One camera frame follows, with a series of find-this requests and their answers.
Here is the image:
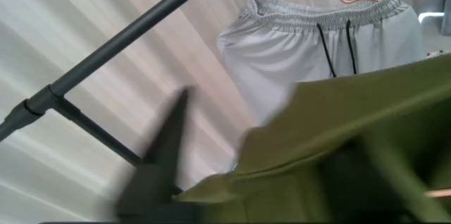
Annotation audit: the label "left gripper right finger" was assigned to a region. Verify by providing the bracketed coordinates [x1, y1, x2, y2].
[319, 141, 419, 223]

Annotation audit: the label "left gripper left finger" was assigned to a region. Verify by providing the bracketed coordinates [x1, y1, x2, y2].
[114, 87, 198, 223]

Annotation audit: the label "green garment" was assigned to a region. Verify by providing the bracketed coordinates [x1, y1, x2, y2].
[175, 53, 451, 223]

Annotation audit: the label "pale grey shorts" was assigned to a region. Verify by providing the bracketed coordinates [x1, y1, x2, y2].
[216, 0, 427, 128]

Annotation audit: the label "black clothes rack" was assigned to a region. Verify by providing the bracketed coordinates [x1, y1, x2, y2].
[0, 0, 396, 197]

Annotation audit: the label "white curtain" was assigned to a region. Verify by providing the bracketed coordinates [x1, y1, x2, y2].
[0, 0, 451, 223]

